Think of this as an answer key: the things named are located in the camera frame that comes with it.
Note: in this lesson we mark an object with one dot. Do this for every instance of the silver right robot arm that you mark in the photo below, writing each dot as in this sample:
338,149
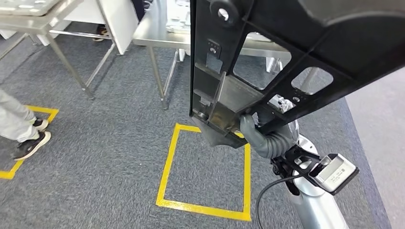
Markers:
316,205

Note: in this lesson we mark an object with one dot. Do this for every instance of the steel workbench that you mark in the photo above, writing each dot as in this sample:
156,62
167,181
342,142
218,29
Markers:
158,31

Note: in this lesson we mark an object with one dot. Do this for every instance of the black camera bracket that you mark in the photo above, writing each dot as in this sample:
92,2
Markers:
286,156

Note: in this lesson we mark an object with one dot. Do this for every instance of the steel frame table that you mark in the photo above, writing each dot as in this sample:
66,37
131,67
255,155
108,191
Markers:
25,23

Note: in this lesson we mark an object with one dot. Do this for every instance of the black plastic panel part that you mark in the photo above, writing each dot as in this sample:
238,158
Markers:
348,38

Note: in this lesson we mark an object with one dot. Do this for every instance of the white partition panel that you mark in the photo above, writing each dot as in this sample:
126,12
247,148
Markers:
123,25

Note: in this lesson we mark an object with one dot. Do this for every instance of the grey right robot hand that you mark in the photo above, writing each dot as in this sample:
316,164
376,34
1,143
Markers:
254,139

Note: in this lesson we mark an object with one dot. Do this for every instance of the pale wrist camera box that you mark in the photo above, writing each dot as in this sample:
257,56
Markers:
335,173

